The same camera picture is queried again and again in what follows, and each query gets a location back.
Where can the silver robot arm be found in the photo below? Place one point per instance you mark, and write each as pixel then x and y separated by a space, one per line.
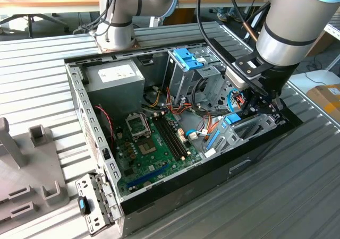
pixel 287 24

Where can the white low table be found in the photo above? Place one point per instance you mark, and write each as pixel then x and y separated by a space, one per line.
pixel 313 77

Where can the cardboard box yellow tape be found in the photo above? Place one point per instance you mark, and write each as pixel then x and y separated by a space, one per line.
pixel 324 98

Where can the large brown cardboard box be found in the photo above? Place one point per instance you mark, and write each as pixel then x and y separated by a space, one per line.
pixel 318 45

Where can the black tripod pole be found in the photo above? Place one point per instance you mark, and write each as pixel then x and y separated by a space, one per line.
pixel 261 13

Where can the seated person sneakers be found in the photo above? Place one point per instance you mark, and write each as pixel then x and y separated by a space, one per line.
pixel 233 16

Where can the blue plastic drive latch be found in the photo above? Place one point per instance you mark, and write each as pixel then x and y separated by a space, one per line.
pixel 186 59

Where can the metal drive cage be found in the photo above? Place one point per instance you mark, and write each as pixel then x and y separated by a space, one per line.
pixel 180 82

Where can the black PC case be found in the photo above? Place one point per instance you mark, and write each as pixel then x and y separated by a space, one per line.
pixel 212 175

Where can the black RAM slot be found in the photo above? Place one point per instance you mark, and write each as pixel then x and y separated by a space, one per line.
pixel 166 138
pixel 169 137
pixel 172 137
pixel 176 136

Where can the square chipset chip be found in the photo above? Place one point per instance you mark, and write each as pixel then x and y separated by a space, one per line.
pixel 147 146

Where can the green motherboard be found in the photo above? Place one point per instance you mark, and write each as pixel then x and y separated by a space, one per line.
pixel 151 156

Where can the CPU socket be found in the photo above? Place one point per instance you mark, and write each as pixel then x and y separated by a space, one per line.
pixel 135 124

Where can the blue expansion slot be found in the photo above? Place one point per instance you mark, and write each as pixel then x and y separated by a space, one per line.
pixel 148 175

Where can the grey power supply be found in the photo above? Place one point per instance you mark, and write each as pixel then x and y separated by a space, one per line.
pixel 114 93

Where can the office chair base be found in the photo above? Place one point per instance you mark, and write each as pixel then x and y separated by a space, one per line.
pixel 47 18

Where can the grey parts rack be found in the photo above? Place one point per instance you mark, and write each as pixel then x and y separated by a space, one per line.
pixel 26 175

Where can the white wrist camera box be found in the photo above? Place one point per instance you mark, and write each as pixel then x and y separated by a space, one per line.
pixel 236 78

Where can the white metal shelf frame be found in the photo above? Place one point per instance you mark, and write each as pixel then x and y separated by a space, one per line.
pixel 332 29

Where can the metal card retention bracket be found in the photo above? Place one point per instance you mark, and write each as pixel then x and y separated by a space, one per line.
pixel 93 179

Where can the blue black bracket latch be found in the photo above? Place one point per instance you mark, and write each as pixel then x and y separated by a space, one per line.
pixel 82 204

